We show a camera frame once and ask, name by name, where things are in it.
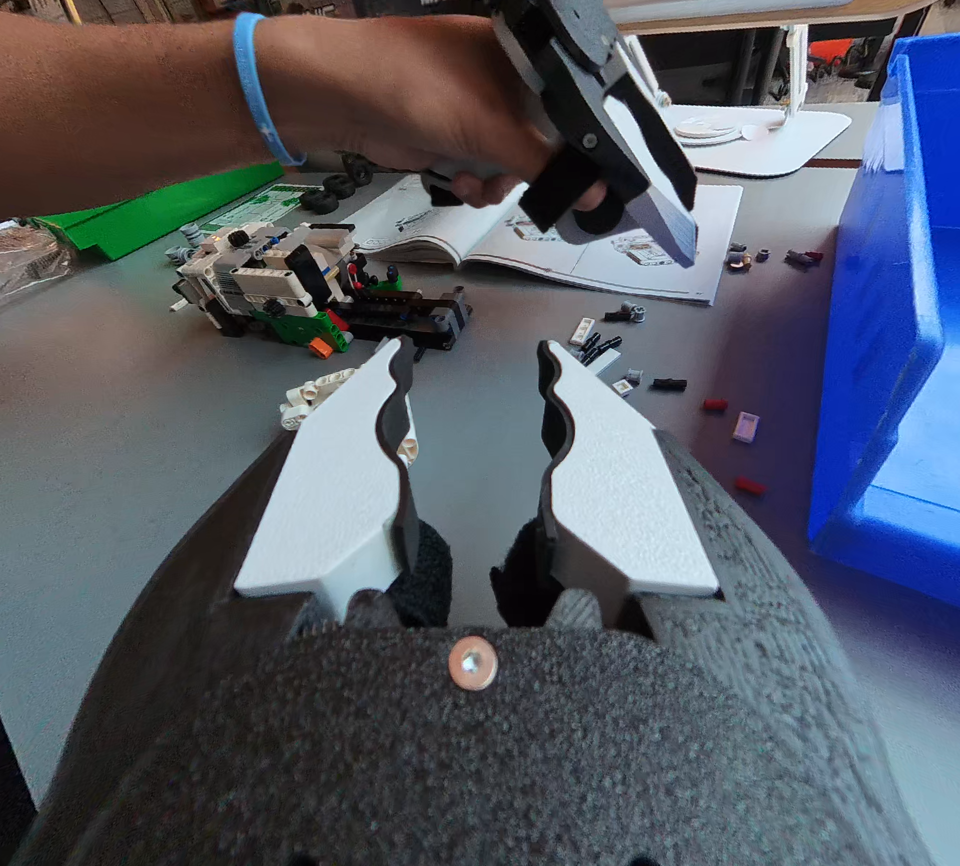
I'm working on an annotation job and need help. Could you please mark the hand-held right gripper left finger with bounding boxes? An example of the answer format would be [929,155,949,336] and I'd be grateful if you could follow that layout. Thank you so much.
[232,335,423,623]

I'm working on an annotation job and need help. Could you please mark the small white lego subassembly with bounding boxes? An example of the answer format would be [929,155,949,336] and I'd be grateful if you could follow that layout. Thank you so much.
[279,366,418,470]

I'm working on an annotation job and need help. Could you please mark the person's left hand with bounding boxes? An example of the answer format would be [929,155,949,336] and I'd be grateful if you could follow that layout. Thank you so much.
[255,13,610,211]

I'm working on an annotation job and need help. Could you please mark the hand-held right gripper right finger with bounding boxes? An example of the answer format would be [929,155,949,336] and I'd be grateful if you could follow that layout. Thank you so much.
[535,338,723,629]

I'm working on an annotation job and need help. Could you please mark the partly built lego truck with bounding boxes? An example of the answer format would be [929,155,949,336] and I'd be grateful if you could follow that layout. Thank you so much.
[171,221,474,361]

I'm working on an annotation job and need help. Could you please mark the clear plastic bag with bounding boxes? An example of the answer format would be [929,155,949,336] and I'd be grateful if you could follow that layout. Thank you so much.
[0,219,76,301]

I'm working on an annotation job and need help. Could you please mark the scattered small lego pieces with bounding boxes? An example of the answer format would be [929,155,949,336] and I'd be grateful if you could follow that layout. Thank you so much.
[570,239,826,500]

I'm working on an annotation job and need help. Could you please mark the blue wristband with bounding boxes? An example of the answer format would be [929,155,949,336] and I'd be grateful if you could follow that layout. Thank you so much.
[231,11,307,168]

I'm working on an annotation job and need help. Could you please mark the open lego instruction booklet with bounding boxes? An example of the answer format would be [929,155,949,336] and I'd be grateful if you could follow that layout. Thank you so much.
[341,174,745,306]

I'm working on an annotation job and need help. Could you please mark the green white sticker sheet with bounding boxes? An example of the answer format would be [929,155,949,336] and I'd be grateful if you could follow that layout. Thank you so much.
[201,183,325,231]

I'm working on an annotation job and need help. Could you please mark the blue plastic bin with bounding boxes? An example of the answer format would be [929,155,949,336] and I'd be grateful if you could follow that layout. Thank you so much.
[808,33,960,608]

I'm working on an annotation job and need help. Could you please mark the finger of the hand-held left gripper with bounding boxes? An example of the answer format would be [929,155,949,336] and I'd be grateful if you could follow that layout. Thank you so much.
[602,92,700,269]

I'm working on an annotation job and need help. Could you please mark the instruction sheet on stand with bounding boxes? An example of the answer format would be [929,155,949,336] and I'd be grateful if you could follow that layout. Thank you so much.
[577,0,960,179]

